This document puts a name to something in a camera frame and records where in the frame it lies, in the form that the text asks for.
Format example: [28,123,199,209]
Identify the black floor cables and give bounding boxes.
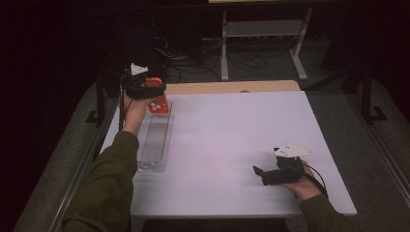
[154,35,269,84]

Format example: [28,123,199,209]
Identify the white metal desk frame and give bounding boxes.
[220,8,313,81]

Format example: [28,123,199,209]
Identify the orange phone case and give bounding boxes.
[143,76,170,115]

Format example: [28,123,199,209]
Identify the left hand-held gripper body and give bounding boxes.
[124,63,149,101]

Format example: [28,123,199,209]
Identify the black metal stand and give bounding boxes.
[85,80,108,127]
[361,64,390,125]

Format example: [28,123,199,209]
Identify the clear plastic tray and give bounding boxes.
[136,101,175,173]

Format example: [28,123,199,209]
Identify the white board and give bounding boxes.
[100,91,358,218]

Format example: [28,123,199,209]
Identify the right hand-held gripper cable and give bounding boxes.
[303,163,329,198]

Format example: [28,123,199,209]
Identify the left hand-held gripper cable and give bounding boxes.
[118,72,129,131]

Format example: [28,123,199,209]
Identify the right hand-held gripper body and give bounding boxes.
[262,143,314,187]

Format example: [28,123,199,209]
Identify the hand-held gripper cable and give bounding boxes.
[303,163,329,198]
[118,72,129,131]

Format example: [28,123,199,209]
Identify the person's right hand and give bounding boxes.
[279,169,323,201]

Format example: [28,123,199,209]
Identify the person's left hand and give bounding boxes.
[122,95,155,136]

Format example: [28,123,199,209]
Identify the wooden table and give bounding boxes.
[163,80,302,97]

